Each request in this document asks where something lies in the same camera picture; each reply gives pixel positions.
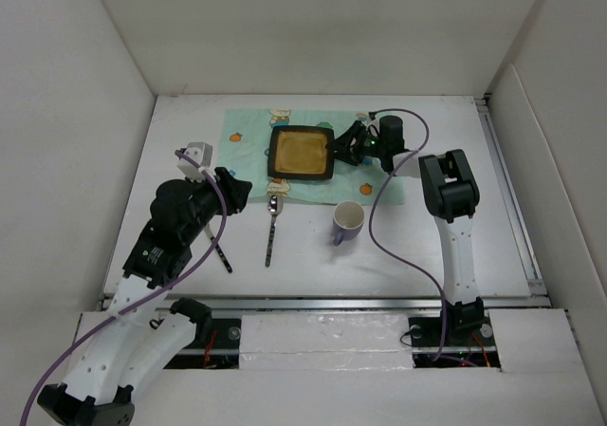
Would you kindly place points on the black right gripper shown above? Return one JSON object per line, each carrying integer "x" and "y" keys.
{"x": 356, "y": 130}

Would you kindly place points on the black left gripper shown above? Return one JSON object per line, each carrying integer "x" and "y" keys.
{"x": 234, "y": 191}

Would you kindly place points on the silver spoon patterned handle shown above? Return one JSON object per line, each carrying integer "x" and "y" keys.
{"x": 274, "y": 206}

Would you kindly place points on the silver fork patterned handle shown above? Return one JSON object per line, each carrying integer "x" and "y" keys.
{"x": 222, "y": 256}

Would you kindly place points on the square black amber plate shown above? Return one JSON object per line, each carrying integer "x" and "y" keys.
{"x": 300, "y": 152}

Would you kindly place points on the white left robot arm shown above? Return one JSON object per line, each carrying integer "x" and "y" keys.
{"x": 125, "y": 354}

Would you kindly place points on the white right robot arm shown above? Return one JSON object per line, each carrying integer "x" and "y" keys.
{"x": 451, "y": 196}

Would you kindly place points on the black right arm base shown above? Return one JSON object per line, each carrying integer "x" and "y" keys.
{"x": 474, "y": 349}

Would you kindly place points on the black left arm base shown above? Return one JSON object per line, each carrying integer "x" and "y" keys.
{"x": 219, "y": 349}

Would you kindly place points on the purple mug white inside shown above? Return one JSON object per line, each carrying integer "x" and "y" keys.
{"x": 348, "y": 220}

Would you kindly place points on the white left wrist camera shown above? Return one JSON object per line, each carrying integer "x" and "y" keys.
{"x": 194, "y": 159}

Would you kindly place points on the aluminium front rail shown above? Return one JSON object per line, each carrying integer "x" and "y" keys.
{"x": 310, "y": 303}

